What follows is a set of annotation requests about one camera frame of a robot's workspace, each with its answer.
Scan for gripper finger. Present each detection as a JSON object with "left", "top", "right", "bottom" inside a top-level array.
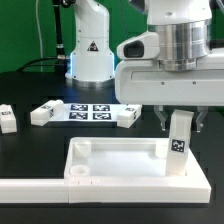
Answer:
[
  {"left": 196, "top": 106, "right": 208, "bottom": 132},
  {"left": 154, "top": 105, "right": 168, "bottom": 131}
]

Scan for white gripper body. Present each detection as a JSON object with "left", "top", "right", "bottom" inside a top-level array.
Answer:
[{"left": 115, "top": 53, "right": 224, "bottom": 106}]

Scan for white desk top tray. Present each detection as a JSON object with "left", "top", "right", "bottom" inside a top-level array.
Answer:
[{"left": 64, "top": 137, "right": 203, "bottom": 186}]

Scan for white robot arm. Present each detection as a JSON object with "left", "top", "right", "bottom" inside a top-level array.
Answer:
[{"left": 53, "top": 0, "right": 224, "bottom": 129}]

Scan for fiducial marker plate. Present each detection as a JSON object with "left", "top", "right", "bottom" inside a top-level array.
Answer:
[{"left": 51, "top": 103, "right": 126, "bottom": 122}]

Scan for white L-shaped corner guide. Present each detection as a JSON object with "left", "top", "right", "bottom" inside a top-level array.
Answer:
[{"left": 0, "top": 142, "right": 212, "bottom": 204}]

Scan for black cable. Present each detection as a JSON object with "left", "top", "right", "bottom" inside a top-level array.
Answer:
[{"left": 14, "top": 0, "right": 72, "bottom": 73}]

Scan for white cable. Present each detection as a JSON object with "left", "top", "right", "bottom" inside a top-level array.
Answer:
[{"left": 35, "top": 0, "right": 44, "bottom": 73}]

